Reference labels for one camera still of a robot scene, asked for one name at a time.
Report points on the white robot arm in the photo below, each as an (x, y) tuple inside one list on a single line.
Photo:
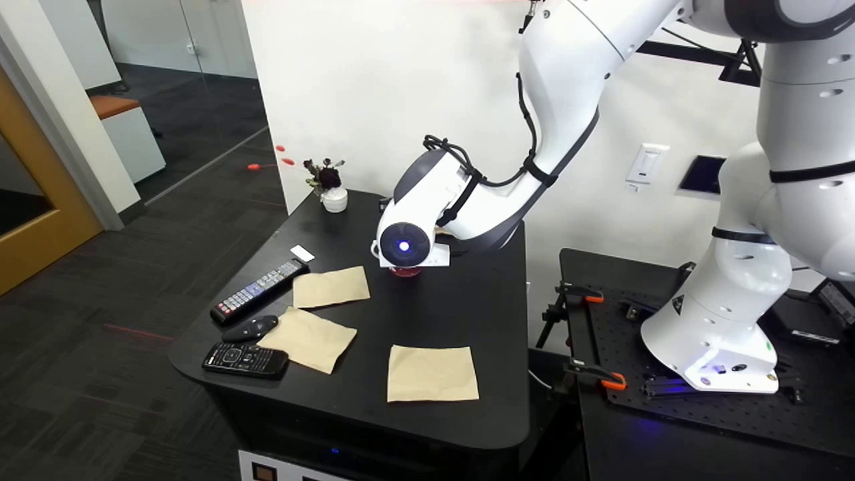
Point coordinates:
[(787, 199)]

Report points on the red cup white interior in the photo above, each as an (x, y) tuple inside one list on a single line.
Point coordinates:
[(407, 270)]

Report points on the cream napkin beside cup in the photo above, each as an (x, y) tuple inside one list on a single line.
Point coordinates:
[(335, 286)]

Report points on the white vase with flowers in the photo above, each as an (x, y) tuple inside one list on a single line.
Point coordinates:
[(327, 183)]

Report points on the small white label sticker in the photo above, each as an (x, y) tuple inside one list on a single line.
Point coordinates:
[(303, 254)]

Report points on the cream napkin near easel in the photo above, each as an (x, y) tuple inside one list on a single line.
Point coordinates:
[(430, 375)]

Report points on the cream napkin near calculator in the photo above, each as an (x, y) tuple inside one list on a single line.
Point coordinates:
[(307, 339)]

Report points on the orange clamp upper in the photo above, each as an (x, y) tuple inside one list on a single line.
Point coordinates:
[(566, 301)]

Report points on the orange clamp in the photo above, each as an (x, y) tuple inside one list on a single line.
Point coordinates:
[(562, 371), (566, 301)]

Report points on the long black remote control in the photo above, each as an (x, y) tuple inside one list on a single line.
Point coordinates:
[(235, 305)]

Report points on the small black remote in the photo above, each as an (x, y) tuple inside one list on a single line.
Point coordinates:
[(248, 330)]

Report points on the black calculator remote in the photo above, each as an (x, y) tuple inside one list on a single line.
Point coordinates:
[(246, 361)]

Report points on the orange clamp lower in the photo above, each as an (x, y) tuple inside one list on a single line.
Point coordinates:
[(562, 371)]

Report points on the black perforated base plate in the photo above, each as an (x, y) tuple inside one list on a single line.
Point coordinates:
[(721, 345)]

